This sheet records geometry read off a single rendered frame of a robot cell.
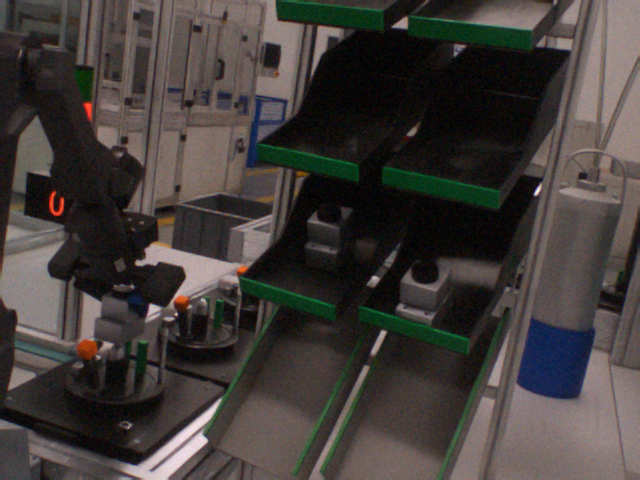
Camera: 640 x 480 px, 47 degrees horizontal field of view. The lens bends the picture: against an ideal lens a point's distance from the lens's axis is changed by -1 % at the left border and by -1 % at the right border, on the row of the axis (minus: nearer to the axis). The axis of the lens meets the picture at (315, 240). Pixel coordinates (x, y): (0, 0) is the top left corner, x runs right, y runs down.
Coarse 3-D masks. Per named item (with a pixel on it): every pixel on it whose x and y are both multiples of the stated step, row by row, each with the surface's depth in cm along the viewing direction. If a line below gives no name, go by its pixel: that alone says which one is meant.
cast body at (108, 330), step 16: (112, 288) 103; (128, 288) 104; (112, 304) 102; (128, 304) 101; (96, 320) 102; (112, 320) 102; (128, 320) 102; (144, 320) 107; (96, 336) 102; (112, 336) 102; (128, 336) 103
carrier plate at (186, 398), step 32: (32, 384) 106; (192, 384) 114; (0, 416) 99; (32, 416) 97; (64, 416) 98; (96, 416) 100; (128, 416) 101; (160, 416) 102; (192, 416) 105; (96, 448) 95; (128, 448) 93
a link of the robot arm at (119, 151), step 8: (120, 152) 97; (120, 160) 96; (128, 160) 98; (136, 160) 99; (120, 168) 96; (128, 168) 97; (136, 168) 98; (112, 176) 87; (120, 176) 89; (128, 176) 92; (136, 176) 98; (112, 184) 87; (120, 184) 89; (128, 184) 92; (136, 184) 98; (112, 192) 87; (120, 192) 90; (128, 192) 93; (128, 200) 96; (120, 208) 98
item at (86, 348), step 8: (80, 344) 97; (88, 344) 97; (96, 344) 98; (80, 352) 97; (88, 352) 97; (96, 352) 98; (88, 360) 98; (88, 368) 99; (96, 368) 100; (88, 376) 100; (96, 376) 100; (88, 384) 101; (96, 384) 101
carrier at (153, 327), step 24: (168, 312) 140; (192, 312) 129; (216, 312) 133; (144, 336) 130; (168, 336) 126; (192, 336) 126; (216, 336) 129; (240, 336) 137; (168, 360) 121; (192, 360) 123; (216, 360) 124; (240, 360) 126; (216, 384) 117
